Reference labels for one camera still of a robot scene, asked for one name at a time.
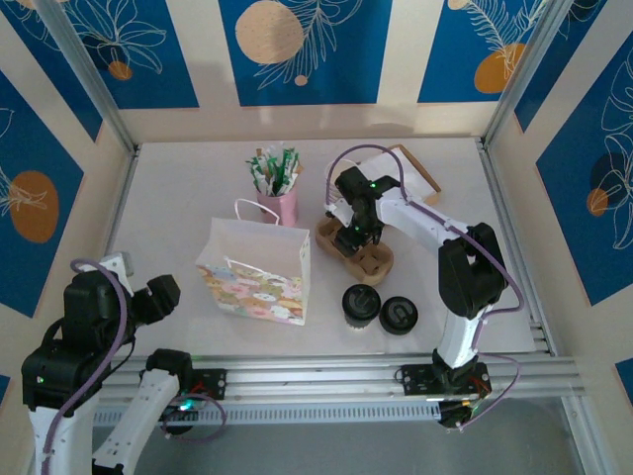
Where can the brown pulp cup carrier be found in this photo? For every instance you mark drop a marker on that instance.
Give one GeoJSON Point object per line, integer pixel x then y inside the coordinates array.
{"type": "Point", "coordinates": [371, 269]}

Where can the black plastic cup lid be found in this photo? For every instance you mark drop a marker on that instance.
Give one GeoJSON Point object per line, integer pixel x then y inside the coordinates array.
{"type": "Point", "coordinates": [361, 302]}
{"type": "Point", "coordinates": [398, 314]}

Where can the black paper coffee cup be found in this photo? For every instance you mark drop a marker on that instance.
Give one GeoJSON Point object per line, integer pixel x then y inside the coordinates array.
{"type": "Point", "coordinates": [358, 324]}

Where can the cartoon print gift bag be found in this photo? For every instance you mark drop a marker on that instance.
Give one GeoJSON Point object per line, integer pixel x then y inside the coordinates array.
{"type": "Point", "coordinates": [252, 297]}

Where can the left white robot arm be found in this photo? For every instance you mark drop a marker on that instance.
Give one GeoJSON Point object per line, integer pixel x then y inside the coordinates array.
{"type": "Point", "coordinates": [143, 410]}

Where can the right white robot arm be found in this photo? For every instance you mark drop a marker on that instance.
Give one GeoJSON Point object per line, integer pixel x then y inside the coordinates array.
{"type": "Point", "coordinates": [420, 220]}

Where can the arm base controller board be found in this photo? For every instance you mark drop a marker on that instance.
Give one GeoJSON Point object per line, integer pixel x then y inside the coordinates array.
{"type": "Point", "coordinates": [185, 406]}
{"type": "Point", "coordinates": [457, 413]}

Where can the white paper napkin stack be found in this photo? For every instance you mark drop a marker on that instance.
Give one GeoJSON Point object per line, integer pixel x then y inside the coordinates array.
{"type": "Point", "coordinates": [413, 178]}

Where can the pink holder cup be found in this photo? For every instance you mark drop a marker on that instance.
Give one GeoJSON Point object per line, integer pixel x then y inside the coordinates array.
{"type": "Point", "coordinates": [287, 208]}

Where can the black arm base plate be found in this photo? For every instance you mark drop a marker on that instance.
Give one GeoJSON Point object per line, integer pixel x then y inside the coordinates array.
{"type": "Point", "coordinates": [415, 381]}
{"type": "Point", "coordinates": [212, 383]}

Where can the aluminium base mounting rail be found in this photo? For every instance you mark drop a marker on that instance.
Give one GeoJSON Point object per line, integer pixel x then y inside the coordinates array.
{"type": "Point", "coordinates": [316, 376]}

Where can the aluminium frame post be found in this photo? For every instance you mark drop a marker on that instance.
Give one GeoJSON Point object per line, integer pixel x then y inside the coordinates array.
{"type": "Point", "coordinates": [524, 64]}
{"type": "Point", "coordinates": [85, 64]}

